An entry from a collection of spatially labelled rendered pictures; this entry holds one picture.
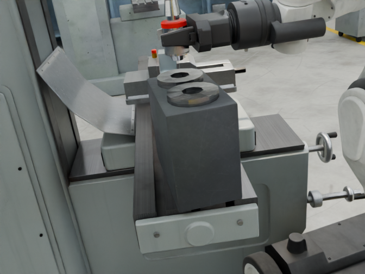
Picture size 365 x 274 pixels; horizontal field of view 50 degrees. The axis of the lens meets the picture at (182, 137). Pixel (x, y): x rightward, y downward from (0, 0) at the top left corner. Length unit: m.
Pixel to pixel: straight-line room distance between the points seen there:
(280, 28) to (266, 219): 0.87
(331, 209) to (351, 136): 1.42
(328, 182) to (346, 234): 1.32
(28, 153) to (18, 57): 0.27
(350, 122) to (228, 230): 0.35
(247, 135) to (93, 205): 0.55
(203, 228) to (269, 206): 0.72
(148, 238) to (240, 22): 0.42
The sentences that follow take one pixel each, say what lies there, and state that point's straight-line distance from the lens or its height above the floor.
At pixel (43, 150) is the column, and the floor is 0.86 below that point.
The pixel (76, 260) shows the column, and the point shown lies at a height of 0.44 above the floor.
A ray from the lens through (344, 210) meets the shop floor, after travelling 2.30.
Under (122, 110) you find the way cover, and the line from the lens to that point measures 1.38.
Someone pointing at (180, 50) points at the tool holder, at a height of 1.18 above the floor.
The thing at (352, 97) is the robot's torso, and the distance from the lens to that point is 0.88.
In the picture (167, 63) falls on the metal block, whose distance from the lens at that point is 1.24.
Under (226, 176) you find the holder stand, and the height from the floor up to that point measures 0.98.
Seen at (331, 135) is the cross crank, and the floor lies 0.68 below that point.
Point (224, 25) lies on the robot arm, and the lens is 0.72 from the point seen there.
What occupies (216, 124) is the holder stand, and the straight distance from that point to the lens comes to 0.64.
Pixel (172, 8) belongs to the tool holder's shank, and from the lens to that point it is 0.73.
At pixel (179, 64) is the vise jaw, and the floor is 1.03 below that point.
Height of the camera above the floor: 1.35
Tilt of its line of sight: 26 degrees down
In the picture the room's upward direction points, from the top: 7 degrees counter-clockwise
